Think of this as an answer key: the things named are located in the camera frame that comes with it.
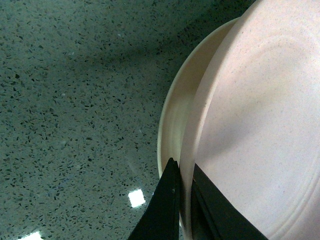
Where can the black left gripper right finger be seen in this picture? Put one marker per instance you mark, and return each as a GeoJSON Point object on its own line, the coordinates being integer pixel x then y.
{"type": "Point", "coordinates": [213, 217]}

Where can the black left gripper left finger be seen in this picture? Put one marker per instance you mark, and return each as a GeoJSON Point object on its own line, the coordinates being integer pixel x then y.
{"type": "Point", "coordinates": [160, 220]}

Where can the pink plate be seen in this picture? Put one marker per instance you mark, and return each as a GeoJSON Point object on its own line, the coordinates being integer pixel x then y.
{"type": "Point", "coordinates": [254, 127]}

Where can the cream plate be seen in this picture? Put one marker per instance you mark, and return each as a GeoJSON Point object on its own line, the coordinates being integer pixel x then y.
{"type": "Point", "coordinates": [179, 100]}

